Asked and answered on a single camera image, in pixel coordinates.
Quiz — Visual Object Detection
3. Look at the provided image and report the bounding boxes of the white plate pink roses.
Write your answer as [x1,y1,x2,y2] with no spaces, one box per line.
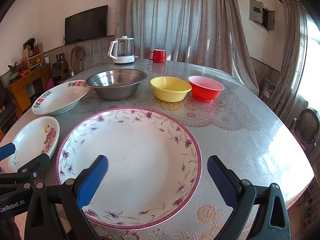
[8,116,60,172]

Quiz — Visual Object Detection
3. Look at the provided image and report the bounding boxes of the white plate red characters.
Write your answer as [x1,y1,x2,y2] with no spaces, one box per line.
[31,80,90,115]

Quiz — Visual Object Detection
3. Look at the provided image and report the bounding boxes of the purple floral rim plate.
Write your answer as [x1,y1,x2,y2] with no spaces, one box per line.
[56,107,202,230]

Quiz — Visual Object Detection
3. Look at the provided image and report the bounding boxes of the stainless steel bowl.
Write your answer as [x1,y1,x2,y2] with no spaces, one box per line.
[86,69,147,101]

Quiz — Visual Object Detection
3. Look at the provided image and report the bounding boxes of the yellow plastic bowl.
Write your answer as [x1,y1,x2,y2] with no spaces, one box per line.
[150,76,191,102]

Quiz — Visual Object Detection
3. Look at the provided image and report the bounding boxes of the red plastic bowl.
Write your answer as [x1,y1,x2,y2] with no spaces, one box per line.
[188,75,225,103]

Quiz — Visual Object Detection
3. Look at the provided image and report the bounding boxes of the black leather sofa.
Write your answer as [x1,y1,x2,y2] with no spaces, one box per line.
[0,82,17,140]

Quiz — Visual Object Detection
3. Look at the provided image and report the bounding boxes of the orange wooden desk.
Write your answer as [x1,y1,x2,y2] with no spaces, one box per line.
[7,64,52,112]

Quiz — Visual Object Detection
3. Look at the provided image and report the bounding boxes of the round back chair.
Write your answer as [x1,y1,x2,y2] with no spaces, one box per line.
[289,108,319,155]

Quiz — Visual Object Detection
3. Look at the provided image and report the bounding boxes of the small shelf with items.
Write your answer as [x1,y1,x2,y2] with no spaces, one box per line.
[22,37,44,70]

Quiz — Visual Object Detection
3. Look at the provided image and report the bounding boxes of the white glass electric kettle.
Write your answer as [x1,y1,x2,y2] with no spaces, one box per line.
[108,36,135,64]

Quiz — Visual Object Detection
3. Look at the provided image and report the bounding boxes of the red mug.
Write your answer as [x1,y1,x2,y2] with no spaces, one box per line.
[148,49,167,63]

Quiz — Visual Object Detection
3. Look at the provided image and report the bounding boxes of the grey centre curtain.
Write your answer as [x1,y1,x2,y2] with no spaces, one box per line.
[116,0,259,94]

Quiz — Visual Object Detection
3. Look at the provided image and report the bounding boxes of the grey curtain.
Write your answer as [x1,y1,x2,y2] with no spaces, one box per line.
[116,0,259,94]
[267,0,308,122]

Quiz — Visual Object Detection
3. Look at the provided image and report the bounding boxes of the grey right curtain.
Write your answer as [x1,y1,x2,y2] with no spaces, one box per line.
[267,0,308,122]

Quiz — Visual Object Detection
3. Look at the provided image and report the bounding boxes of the wooden chair by wall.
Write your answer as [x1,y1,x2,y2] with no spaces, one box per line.
[70,46,85,74]

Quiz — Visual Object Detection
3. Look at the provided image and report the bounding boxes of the black wall television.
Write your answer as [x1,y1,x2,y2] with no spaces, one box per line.
[65,5,108,45]

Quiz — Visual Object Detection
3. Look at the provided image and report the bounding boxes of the wall electrical panel box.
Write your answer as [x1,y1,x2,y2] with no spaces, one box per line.
[249,0,276,31]

